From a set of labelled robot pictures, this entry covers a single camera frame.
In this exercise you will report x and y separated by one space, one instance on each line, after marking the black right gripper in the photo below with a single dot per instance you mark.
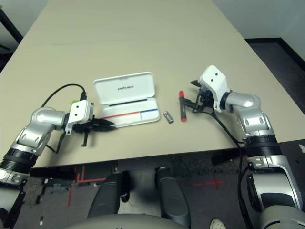
205 97

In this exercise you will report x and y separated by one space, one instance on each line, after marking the red black marker pen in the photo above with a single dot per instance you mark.
183 115

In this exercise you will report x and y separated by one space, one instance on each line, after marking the dark grey robot leg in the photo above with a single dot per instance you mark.
171 190
107 190

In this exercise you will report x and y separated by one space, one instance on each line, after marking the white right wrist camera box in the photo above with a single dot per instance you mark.
213 77

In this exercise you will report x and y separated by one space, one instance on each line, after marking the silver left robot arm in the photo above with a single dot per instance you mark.
40 119

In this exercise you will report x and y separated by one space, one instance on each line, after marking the dark grey robot right leg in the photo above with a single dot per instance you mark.
171 190

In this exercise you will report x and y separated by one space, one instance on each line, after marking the small silver black cylinder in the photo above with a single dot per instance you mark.
168 117

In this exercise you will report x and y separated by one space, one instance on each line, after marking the white perforated shoe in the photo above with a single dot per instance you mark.
216 224

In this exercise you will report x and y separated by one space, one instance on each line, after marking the beige robot torso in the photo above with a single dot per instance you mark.
119 224

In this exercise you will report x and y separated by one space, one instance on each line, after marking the white plastic pencil case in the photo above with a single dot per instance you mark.
126 95

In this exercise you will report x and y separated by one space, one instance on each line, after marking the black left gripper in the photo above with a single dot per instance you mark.
82 127

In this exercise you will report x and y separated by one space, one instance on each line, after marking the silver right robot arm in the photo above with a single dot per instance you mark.
250 102

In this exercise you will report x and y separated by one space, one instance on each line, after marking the dark grey robot left leg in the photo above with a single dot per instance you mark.
107 190

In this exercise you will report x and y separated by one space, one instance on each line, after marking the black metal furniture frame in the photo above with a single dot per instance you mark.
10 26

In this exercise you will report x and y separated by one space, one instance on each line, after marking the green white eraser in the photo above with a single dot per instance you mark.
76 101

